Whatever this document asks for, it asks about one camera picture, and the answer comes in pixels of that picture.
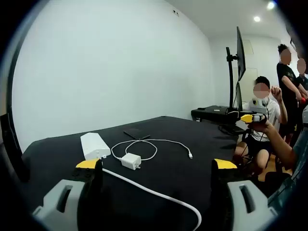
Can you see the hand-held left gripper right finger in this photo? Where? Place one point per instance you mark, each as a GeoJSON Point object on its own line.
{"type": "Point", "coordinates": [250, 204]}

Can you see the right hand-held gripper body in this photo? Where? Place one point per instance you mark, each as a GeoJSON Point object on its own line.
{"type": "Point", "coordinates": [258, 106]}

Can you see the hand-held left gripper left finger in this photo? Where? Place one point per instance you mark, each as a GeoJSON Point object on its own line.
{"type": "Point", "coordinates": [60, 202]}

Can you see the white charger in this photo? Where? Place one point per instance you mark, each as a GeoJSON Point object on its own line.
{"type": "Point", "coordinates": [130, 161]}

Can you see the person's right hand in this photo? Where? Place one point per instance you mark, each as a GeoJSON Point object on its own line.
{"type": "Point", "coordinates": [263, 126]}

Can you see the small black monitor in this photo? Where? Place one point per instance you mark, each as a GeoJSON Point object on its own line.
{"type": "Point", "coordinates": [239, 96]}

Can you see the black side desk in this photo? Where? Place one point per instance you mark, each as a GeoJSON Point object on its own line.
{"type": "Point", "coordinates": [211, 111]}

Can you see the person's teal clothing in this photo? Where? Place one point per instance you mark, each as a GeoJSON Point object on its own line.
{"type": "Point", "coordinates": [300, 163]}

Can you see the black tablecloth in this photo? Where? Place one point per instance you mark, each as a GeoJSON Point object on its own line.
{"type": "Point", "coordinates": [168, 130]}

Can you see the ceiling light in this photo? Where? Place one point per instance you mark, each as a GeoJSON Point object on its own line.
{"type": "Point", "coordinates": [257, 18]}
{"type": "Point", "coordinates": [270, 5]}

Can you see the white wall outlet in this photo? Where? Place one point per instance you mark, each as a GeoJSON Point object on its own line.
{"type": "Point", "coordinates": [175, 12]}

